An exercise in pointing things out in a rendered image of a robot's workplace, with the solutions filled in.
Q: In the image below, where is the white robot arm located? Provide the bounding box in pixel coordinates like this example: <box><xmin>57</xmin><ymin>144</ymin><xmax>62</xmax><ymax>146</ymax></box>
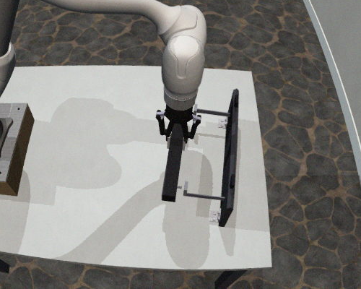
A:
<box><xmin>0</xmin><ymin>0</ymin><xmax>206</xmax><ymax>111</ymax></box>

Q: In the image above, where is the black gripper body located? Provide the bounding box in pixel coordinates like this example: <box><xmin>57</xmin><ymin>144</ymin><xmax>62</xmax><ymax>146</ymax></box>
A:
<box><xmin>164</xmin><ymin>104</ymin><xmax>193</xmax><ymax>124</ymax></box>

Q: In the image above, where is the black rectangular panel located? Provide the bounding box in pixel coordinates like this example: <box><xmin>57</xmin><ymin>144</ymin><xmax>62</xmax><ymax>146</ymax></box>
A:
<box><xmin>218</xmin><ymin>88</ymin><xmax>239</xmax><ymax>227</ymax></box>

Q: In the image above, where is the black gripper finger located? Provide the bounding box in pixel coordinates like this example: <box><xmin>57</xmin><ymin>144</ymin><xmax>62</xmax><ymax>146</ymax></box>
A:
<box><xmin>180</xmin><ymin>115</ymin><xmax>201</xmax><ymax>151</ymax></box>
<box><xmin>156</xmin><ymin>110</ymin><xmax>175</xmax><ymax>149</ymax></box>

